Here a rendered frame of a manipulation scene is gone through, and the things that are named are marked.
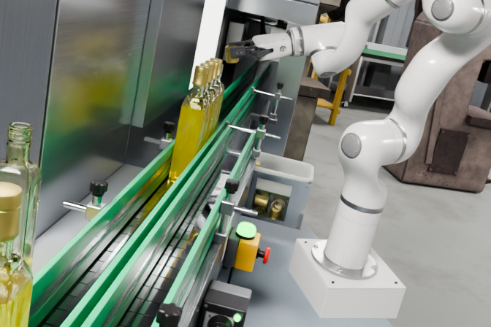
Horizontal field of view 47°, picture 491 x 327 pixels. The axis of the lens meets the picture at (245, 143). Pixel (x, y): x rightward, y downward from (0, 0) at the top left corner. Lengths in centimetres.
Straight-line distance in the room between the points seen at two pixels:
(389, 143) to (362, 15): 34
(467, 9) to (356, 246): 67
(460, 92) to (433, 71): 420
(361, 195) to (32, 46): 91
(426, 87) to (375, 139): 17
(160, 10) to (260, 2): 116
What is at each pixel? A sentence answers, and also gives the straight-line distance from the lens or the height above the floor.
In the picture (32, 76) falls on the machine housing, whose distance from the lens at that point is 96.
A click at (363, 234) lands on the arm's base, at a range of 156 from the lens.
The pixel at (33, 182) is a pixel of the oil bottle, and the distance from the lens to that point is 79.
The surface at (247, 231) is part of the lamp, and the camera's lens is 129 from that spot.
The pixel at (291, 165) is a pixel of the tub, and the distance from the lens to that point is 189.
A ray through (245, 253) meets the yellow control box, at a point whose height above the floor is 97.
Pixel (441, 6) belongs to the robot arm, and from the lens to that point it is 129.
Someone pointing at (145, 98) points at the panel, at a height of 122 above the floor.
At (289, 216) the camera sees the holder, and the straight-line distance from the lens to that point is 178.
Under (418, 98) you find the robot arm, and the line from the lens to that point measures 141.
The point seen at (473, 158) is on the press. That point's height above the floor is 36.
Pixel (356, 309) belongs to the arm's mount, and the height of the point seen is 78.
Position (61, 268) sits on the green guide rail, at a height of 111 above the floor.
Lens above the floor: 155
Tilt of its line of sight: 16 degrees down
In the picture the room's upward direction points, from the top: 12 degrees clockwise
